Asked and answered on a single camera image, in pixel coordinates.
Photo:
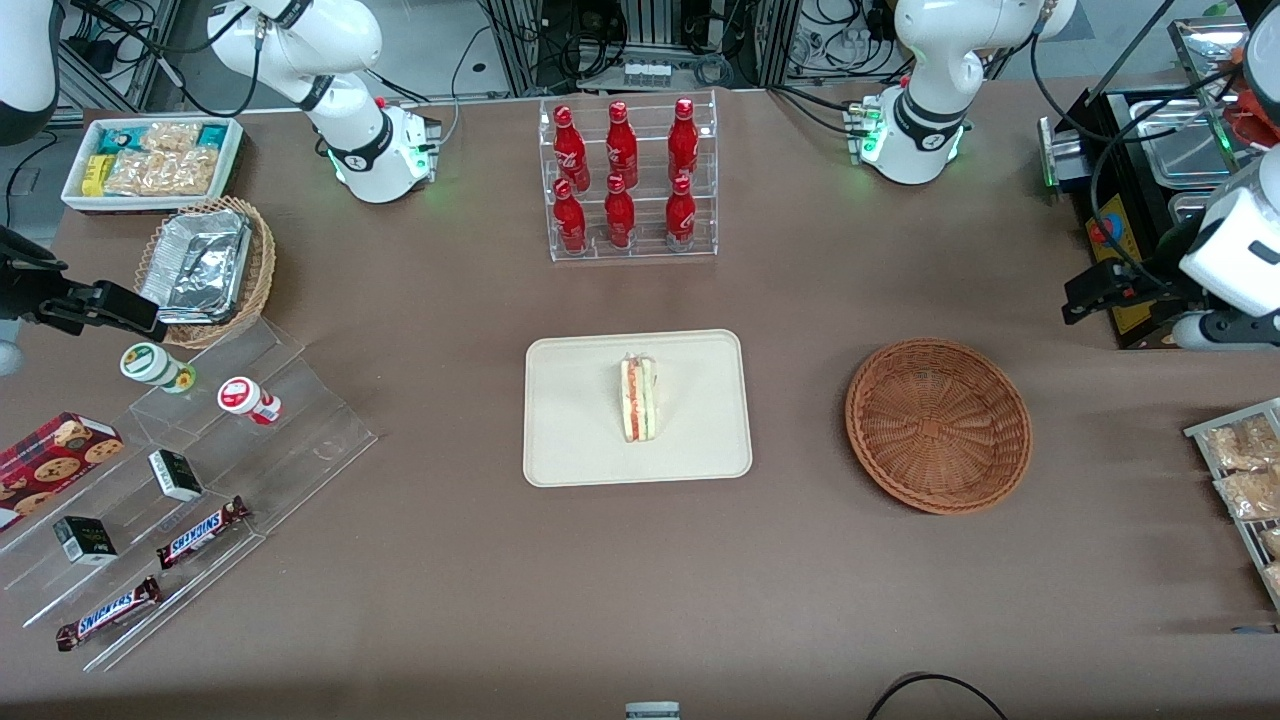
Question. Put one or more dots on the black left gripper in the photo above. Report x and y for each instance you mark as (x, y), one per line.
(1150, 281)

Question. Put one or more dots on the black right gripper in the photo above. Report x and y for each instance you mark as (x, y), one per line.
(22, 296)

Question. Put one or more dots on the triangular sandwich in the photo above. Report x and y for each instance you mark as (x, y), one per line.
(640, 400)

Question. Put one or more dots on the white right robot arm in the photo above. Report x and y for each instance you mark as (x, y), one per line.
(350, 150)

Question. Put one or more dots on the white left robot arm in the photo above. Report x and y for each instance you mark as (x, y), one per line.
(925, 60)

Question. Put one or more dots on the silver foil tray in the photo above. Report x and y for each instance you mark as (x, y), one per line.
(195, 265)

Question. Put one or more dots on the tan wicker basket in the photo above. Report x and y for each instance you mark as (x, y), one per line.
(262, 270)

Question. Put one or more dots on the brown round wicker basket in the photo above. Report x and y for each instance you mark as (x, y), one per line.
(935, 425)

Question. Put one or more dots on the cream rectangular tray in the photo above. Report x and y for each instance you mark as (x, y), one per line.
(570, 420)

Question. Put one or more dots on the green lid yogurt cup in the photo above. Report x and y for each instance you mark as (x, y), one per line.
(148, 363)

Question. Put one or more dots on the yellow snack pack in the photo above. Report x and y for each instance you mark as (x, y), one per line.
(96, 175)

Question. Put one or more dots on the black sealing machine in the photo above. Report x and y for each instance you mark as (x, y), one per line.
(1110, 140)

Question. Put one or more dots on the large clear cracker bag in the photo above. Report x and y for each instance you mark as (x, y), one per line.
(160, 172)

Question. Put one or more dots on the red cookie box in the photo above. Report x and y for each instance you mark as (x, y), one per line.
(50, 465)

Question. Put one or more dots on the red lid yogurt cup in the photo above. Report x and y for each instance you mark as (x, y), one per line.
(240, 396)

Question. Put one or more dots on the teal snack pack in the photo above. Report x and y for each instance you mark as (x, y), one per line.
(120, 140)
(212, 135)

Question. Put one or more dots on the small black carton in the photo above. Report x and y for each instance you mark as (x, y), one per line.
(85, 540)
(176, 476)

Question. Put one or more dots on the small clear cracker bag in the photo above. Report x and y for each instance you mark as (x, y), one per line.
(170, 137)

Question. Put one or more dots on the white snack bin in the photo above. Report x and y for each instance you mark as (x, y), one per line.
(232, 160)

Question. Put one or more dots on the clear acrylic stepped display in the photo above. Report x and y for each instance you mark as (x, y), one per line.
(300, 440)

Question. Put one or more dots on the brown snickers bar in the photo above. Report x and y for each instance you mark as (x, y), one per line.
(200, 532)
(108, 613)

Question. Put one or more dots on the red cola bottle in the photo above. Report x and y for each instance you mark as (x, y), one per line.
(683, 140)
(681, 212)
(569, 145)
(570, 220)
(621, 145)
(619, 215)

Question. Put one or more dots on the clear acrylic bottle rack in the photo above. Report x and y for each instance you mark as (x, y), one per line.
(645, 250)

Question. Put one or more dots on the white socket strip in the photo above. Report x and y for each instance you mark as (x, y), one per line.
(646, 73)

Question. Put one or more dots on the grey box edge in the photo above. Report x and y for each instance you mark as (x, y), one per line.
(652, 711)

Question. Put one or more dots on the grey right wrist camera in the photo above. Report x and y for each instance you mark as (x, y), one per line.
(8, 358)

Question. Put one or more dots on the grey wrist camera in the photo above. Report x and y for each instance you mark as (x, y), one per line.
(8, 358)
(1225, 330)

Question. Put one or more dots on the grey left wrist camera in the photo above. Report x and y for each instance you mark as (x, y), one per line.
(1225, 330)

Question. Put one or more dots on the aluminium equipment frame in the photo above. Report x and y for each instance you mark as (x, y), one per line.
(520, 50)

